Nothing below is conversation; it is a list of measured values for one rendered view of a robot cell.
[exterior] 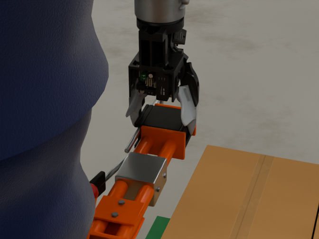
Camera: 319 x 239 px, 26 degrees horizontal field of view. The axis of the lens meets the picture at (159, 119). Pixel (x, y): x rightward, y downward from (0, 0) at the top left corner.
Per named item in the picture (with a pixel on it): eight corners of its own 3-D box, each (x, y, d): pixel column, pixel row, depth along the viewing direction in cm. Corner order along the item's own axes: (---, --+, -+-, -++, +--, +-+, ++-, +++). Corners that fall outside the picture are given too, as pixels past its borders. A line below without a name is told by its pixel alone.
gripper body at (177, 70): (127, 99, 106) (125, 27, 99) (144, 74, 113) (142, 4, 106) (175, 106, 104) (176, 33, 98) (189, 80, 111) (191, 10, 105)
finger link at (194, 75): (177, 111, 111) (158, 64, 108) (180, 105, 113) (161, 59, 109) (204, 105, 109) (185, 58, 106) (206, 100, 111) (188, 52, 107)
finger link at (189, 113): (182, 149, 110) (161, 100, 106) (192, 130, 115) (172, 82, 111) (201, 146, 109) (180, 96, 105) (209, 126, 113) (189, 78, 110)
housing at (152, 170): (156, 208, 102) (156, 183, 100) (112, 199, 104) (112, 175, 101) (169, 181, 108) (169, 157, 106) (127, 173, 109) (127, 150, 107)
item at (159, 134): (183, 160, 112) (184, 134, 110) (140, 152, 114) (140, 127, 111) (196, 133, 119) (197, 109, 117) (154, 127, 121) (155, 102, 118)
